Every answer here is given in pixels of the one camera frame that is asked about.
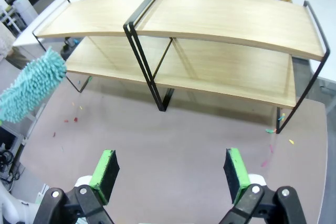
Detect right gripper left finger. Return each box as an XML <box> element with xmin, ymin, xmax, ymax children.
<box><xmin>33</xmin><ymin>150</ymin><xmax>121</xmax><ymax>224</ymax></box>

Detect black cable bundle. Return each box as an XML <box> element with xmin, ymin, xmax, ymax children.
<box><xmin>0</xmin><ymin>149</ymin><xmax>20</xmax><ymax>183</ymax></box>

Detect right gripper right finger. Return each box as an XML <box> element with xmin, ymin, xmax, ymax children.
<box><xmin>219</xmin><ymin>147</ymin><xmax>308</xmax><ymax>224</ymax></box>

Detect small dark background object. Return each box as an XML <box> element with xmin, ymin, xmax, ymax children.
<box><xmin>60</xmin><ymin>37</ymin><xmax>79</xmax><ymax>57</ymax></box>

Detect large white table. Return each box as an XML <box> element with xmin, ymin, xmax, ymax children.
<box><xmin>283</xmin><ymin>0</ymin><xmax>336</xmax><ymax>82</ymax></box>

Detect white air purifier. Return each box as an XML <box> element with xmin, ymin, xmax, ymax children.
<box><xmin>12</xmin><ymin>0</ymin><xmax>39</xmax><ymax>23</ymax></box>

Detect teal chenille duster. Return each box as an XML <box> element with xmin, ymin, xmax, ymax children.
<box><xmin>0</xmin><ymin>47</ymin><xmax>68</xmax><ymax>124</ymax></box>

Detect two-tier wooden shelf black frame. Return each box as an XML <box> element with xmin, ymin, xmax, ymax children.
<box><xmin>31</xmin><ymin>0</ymin><xmax>331</xmax><ymax>135</ymax></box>

